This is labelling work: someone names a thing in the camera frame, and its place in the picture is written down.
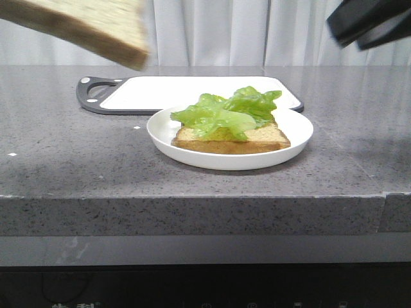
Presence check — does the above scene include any white round plate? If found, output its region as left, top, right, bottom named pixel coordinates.
left=146, top=105, right=314, bottom=171

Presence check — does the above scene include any toasted bread slice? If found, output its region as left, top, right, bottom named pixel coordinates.
left=171, top=122, right=291, bottom=155
left=1, top=1, right=150, bottom=71

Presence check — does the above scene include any white curtain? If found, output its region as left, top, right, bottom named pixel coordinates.
left=0, top=0, right=411, bottom=67

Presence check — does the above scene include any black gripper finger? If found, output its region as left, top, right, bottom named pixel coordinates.
left=356, top=15, right=410, bottom=50
left=327, top=0, right=410, bottom=48

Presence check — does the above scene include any green lettuce leaf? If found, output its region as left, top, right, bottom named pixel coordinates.
left=170, top=86, right=282, bottom=141

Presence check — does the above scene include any white cutting board black rim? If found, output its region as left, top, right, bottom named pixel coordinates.
left=76, top=76, right=304, bottom=116

